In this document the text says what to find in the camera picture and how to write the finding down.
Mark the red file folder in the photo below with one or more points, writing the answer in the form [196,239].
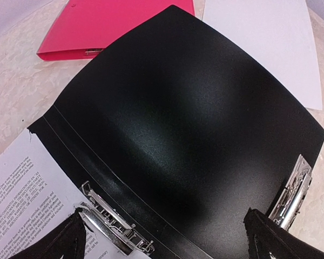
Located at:
[85,28]

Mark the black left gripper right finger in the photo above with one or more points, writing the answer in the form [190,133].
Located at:
[266,239]

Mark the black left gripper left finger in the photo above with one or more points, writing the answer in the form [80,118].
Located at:
[67,240]

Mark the white paper sheet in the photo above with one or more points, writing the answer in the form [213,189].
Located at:
[278,35]

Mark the black book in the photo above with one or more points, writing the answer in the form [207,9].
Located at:
[181,131]

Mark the black folder edge clip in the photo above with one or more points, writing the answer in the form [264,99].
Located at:
[293,194]

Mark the printed text paper sheet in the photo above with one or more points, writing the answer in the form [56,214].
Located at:
[36,196]

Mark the black folder centre clip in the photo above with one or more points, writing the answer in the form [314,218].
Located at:
[99,216]

